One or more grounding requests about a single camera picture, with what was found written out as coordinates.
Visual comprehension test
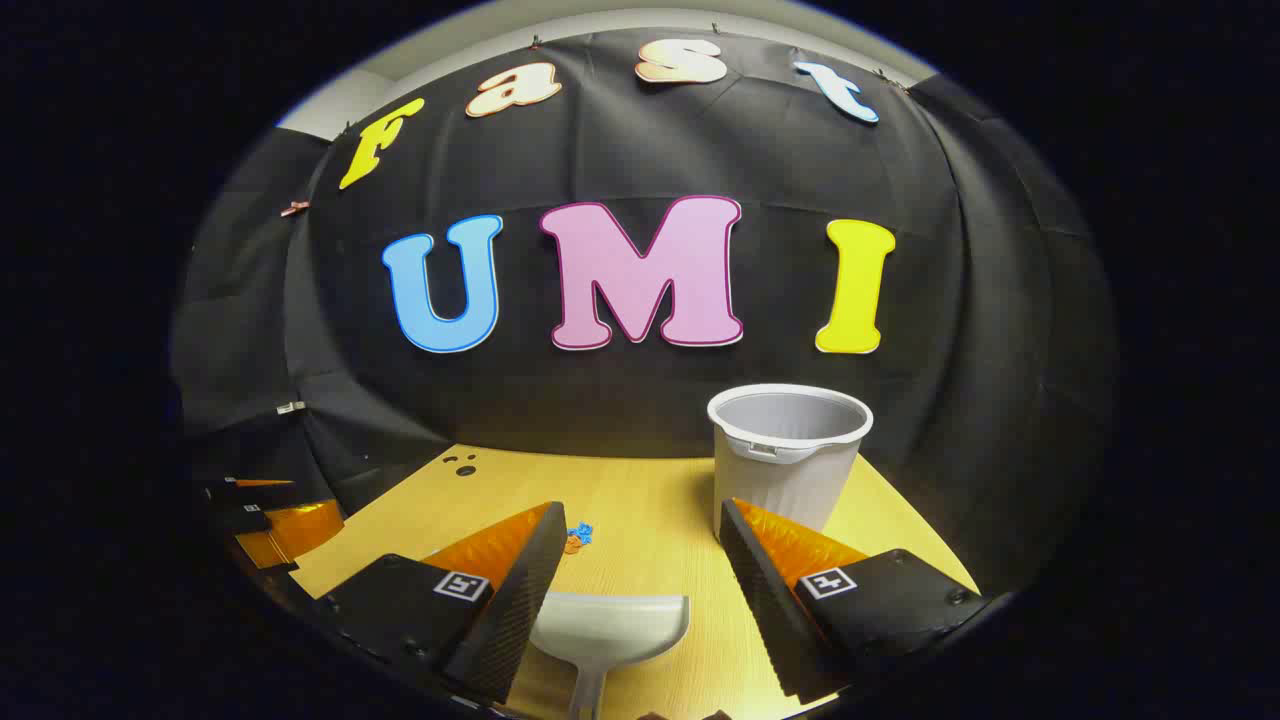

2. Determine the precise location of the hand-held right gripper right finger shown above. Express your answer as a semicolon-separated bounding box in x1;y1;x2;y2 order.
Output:
718;497;991;706

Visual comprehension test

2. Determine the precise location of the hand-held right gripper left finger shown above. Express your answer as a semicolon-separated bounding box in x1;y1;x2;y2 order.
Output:
315;500;568;706

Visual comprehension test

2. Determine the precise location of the grey plastic dustpan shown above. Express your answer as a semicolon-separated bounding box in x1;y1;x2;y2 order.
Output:
528;592;691;720

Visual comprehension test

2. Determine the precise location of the white ribbed garbage bin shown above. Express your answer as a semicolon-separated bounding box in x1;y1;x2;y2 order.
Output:
707;383;874;541

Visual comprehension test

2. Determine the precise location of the wooden desktop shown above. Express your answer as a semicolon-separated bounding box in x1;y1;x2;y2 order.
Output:
290;443;981;720

